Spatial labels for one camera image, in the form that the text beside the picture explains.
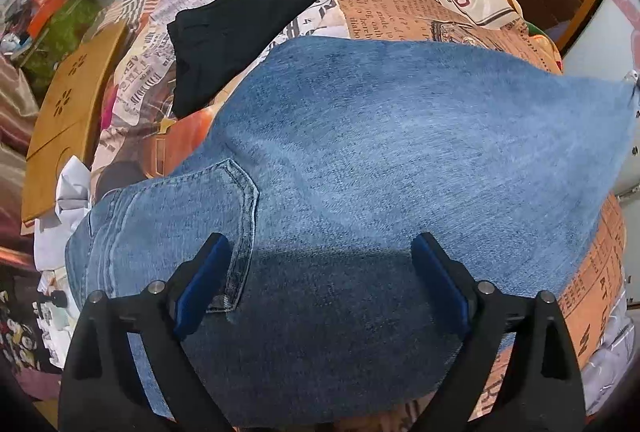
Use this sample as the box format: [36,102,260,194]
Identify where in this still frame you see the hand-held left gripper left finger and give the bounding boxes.
[57,232,233,432]

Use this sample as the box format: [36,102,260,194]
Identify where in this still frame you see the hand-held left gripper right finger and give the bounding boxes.
[410,232,588,432]

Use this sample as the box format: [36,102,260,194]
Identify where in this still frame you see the blue denim pants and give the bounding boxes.
[65,36,638,432]

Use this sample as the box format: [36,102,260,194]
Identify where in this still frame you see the black pants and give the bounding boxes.
[166,0,329,119]

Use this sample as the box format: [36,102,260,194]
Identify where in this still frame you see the white papers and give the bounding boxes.
[32,155,93,273]

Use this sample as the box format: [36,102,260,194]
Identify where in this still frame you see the white cloth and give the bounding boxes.
[582,292,631,418]

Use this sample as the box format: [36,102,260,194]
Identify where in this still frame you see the dark floral cloth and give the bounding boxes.
[0,262,66,373]

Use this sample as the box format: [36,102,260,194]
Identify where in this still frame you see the wooden lap tray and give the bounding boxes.
[21,18,132,225]

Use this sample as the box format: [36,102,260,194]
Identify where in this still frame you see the newspaper print blanket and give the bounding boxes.
[90,0,628,432]

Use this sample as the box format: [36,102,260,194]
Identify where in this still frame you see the green patterned box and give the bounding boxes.
[20,0,103,87]

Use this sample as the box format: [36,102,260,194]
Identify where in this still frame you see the orange box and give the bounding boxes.
[27,0,68,37]

